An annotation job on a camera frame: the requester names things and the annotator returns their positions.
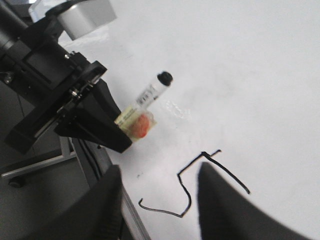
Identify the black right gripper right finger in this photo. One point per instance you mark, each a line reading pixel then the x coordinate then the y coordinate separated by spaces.
pixel 224 214

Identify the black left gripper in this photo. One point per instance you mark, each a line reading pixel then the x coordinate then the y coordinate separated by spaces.
pixel 64 88

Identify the white whiteboard marker pen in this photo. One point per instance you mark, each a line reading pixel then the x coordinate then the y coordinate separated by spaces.
pixel 136 120

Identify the white whiteboard with metal frame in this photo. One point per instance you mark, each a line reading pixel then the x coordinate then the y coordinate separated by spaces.
pixel 246 86

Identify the metal stand leg with caster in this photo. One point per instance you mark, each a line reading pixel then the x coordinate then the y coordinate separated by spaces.
pixel 16 177

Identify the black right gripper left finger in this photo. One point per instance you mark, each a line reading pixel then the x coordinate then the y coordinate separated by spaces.
pixel 96 216

